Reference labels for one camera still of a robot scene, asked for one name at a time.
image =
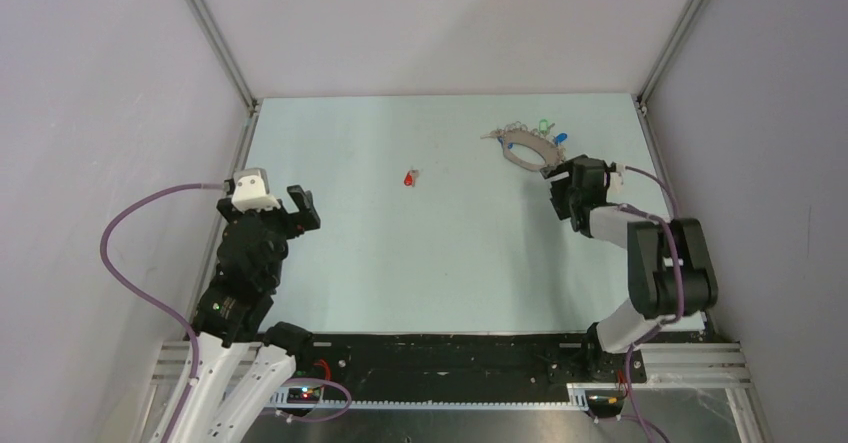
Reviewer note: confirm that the right electronics board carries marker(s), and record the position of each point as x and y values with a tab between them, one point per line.
605	406

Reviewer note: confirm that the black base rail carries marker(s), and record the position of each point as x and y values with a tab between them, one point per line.
462	368

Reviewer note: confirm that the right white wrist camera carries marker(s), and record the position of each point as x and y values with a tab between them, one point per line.
616	178

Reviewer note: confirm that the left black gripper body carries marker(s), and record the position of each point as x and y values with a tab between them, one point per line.
282	225

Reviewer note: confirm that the large metal keyring plate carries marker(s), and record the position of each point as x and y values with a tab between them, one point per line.
541	145

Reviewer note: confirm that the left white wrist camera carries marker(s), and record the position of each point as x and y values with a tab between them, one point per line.
251	191

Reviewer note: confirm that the grey cable duct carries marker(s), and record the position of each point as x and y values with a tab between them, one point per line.
281	400

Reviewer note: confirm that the right aluminium frame post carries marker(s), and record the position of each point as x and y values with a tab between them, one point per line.
681	29

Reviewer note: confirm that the left electronics board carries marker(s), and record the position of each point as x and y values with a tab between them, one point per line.
304	395

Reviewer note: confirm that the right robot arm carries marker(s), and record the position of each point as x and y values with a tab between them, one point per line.
670	274

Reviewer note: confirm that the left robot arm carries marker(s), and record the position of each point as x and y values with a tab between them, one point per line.
254	244

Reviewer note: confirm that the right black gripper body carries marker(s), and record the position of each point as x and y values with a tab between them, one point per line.
564	195

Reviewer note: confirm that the aluminium frame post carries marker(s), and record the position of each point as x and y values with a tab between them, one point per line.
681	29
217	42

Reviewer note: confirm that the electronics board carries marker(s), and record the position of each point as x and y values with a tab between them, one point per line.
304	395
605	406

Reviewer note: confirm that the left aluminium frame post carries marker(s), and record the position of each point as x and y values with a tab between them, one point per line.
217	42

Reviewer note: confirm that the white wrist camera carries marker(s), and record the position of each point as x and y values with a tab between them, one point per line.
251	191
616	178

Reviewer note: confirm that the red tagged key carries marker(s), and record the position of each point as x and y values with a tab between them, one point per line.
411	177

